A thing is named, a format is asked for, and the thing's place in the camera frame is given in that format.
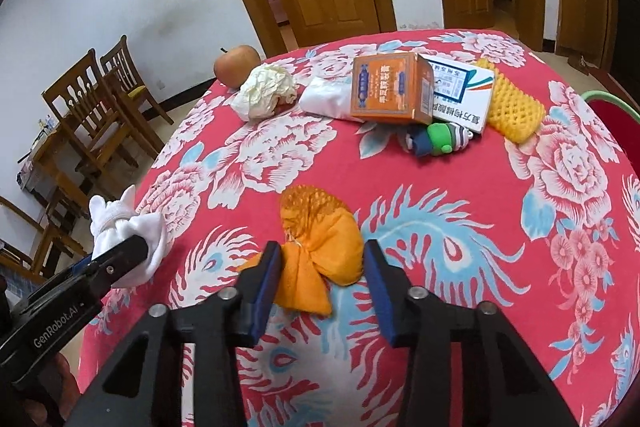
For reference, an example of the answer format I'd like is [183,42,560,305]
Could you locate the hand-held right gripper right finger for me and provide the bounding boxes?
[362,238,581,427]

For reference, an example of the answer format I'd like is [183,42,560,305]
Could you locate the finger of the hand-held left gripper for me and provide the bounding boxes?
[75,234,151,293]

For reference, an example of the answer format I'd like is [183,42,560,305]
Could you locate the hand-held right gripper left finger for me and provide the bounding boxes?
[65,241,286,427]

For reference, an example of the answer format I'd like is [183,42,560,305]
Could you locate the orange mesh bag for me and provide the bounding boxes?
[235,184,365,318]

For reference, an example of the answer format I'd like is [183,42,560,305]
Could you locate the white paper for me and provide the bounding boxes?
[230,64,299,122]

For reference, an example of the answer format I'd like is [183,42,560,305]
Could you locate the white plastic packet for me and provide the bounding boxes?
[299,74,366,122]

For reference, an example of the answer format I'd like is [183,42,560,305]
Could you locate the orange carton box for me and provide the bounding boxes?
[350,52,435,125]

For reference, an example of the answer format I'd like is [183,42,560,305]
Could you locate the red basin with green rim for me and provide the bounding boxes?
[580,90,640,132]

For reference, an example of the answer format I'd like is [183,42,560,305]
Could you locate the person's left hand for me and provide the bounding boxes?
[20,352,83,427]

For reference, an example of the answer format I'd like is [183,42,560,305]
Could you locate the wooden side table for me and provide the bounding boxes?
[17,127,96,218]

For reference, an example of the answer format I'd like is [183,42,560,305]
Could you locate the wooden chair with yellow cushion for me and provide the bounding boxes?
[100,35,175,125]

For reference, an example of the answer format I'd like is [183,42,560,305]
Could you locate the apple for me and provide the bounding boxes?
[214,44,262,88]

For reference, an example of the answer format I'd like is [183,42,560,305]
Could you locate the white medicine box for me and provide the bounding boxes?
[425,53,496,134]

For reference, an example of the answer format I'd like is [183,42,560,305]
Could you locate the yellow foam fruit net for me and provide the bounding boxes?
[472,58,547,144]

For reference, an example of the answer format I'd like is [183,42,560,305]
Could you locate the wooden wall panel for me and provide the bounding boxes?
[555,0,608,62]

